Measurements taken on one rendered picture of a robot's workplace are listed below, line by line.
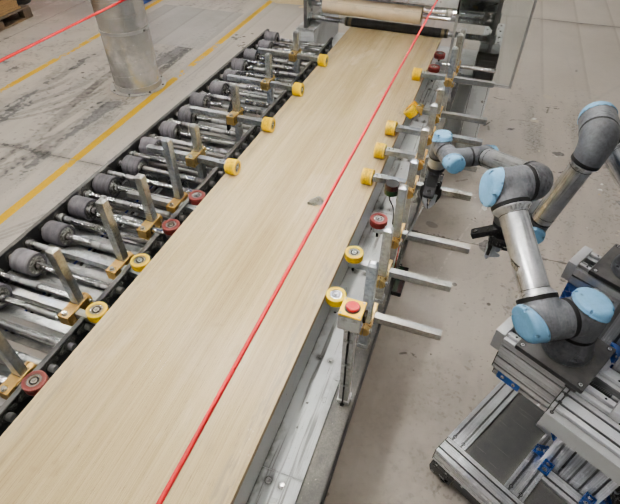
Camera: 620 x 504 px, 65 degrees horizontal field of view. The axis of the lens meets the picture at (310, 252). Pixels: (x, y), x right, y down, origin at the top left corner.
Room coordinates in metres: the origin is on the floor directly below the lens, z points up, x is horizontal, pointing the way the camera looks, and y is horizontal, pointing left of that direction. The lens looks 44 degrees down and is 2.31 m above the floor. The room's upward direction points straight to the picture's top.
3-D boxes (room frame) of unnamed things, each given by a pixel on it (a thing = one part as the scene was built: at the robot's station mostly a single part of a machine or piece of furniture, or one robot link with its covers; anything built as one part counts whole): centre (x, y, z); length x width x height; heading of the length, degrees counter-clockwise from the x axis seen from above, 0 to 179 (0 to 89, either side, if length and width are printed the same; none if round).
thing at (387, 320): (1.16, -0.29, 0.83); 0.43 x 0.03 x 0.04; 70
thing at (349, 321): (0.90, -0.12, 1.18); 0.07 x 0.07 x 0.08; 70
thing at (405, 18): (4.02, -0.68, 1.05); 1.43 x 0.12 x 0.12; 70
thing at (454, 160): (1.59, -0.56, 1.29); 0.11 x 0.11 x 0.08; 11
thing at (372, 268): (1.15, -0.21, 0.92); 0.03 x 0.03 x 0.48; 70
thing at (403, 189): (1.62, -0.39, 0.90); 0.03 x 0.03 x 0.48; 70
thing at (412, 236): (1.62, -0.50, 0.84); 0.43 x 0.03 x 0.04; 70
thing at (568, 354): (0.89, -0.81, 1.09); 0.15 x 0.15 x 0.10
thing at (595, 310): (0.89, -0.80, 1.21); 0.13 x 0.12 x 0.14; 101
